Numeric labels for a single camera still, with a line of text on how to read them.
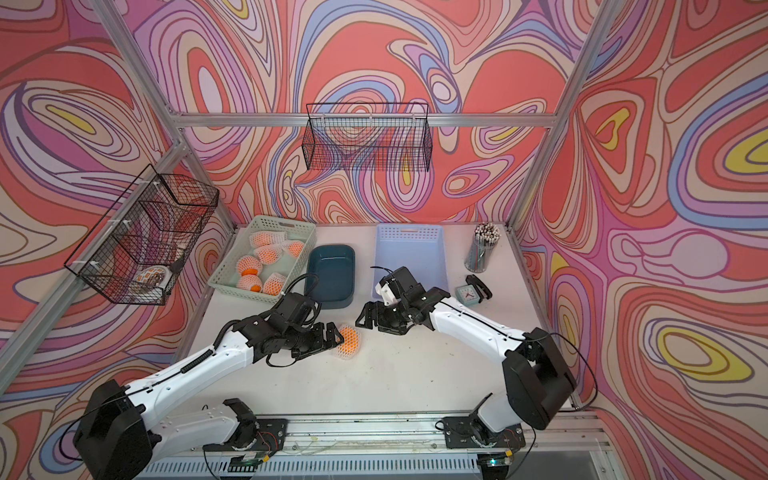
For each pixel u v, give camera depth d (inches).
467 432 28.9
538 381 16.7
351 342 32.9
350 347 32.4
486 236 36.6
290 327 24.6
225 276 39.7
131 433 15.2
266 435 28.9
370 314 28.3
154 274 28.6
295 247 41.3
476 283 39.8
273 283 36.7
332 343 28.2
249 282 37.2
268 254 40.9
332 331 28.5
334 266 42.5
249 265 39.1
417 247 44.8
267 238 42.5
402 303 25.2
